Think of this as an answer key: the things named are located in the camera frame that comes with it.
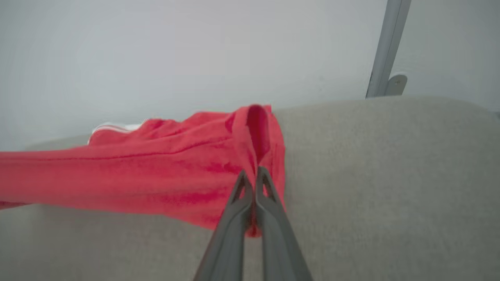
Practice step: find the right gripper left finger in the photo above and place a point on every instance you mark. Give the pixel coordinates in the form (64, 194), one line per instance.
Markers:
(230, 242)

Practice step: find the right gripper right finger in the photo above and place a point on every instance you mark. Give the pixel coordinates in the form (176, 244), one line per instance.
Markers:
(277, 242)

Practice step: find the red white garment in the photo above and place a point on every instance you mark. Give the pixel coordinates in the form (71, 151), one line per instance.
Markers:
(156, 175)

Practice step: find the grey fabric sofa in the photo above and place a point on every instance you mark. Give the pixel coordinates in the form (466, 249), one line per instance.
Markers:
(371, 175)

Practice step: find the grey metal pole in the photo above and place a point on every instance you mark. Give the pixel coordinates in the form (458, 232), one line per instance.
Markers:
(386, 47)

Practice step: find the grey metal pole bracket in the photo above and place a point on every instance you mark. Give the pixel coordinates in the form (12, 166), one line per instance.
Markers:
(396, 84)

